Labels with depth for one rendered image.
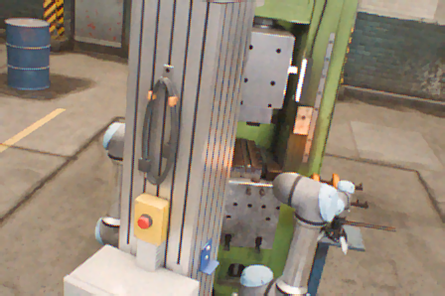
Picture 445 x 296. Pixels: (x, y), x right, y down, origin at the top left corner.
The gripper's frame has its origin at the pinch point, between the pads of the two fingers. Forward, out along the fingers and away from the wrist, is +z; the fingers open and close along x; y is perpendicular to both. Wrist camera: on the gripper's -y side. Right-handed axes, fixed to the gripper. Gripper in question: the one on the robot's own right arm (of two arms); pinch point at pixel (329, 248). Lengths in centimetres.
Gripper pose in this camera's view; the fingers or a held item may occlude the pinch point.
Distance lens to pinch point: 227.6
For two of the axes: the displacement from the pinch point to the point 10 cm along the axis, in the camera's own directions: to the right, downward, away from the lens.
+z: -1.3, 9.1, 3.9
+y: -4.0, 3.1, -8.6
